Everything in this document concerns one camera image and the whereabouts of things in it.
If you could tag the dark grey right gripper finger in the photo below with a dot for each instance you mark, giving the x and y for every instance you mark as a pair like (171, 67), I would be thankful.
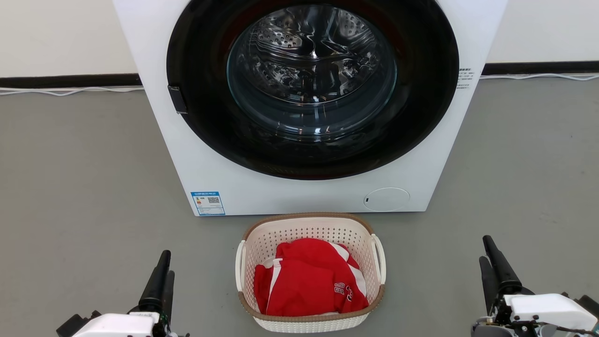
(504, 274)
(489, 283)

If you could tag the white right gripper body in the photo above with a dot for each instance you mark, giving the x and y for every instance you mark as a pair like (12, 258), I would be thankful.
(547, 309)

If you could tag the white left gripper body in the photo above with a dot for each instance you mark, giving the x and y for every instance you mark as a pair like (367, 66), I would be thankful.
(121, 325)

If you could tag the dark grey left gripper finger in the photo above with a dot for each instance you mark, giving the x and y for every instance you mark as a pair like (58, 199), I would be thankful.
(154, 288)
(169, 292)

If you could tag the cream perforated laundry basket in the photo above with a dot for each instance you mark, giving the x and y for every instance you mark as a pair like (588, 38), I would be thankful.
(309, 228)

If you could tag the blue energy label sticker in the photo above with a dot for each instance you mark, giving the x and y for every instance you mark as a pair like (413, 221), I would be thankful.
(208, 203)

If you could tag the white front-load washing machine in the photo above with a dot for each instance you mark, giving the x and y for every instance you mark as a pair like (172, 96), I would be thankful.
(187, 180)

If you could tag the red and white garment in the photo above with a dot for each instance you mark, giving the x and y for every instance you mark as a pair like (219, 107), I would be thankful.
(299, 285)

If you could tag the round white filter cover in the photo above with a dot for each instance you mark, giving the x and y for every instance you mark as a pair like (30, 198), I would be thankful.
(387, 199)

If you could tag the round black washer door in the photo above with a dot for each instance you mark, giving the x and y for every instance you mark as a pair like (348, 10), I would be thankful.
(199, 119)

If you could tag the small printed text label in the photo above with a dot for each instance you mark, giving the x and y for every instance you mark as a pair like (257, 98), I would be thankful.
(465, 78)

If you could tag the steel washer drum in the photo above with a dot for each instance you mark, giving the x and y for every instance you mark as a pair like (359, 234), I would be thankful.
(309, 61)

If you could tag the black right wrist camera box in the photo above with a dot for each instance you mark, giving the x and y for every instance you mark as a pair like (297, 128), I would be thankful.
(590, 305)

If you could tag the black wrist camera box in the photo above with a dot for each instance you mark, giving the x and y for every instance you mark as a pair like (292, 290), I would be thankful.
(590, 305)
(75, 325)

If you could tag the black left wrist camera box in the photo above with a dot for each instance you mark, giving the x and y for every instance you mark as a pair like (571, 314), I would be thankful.
(75, 325)

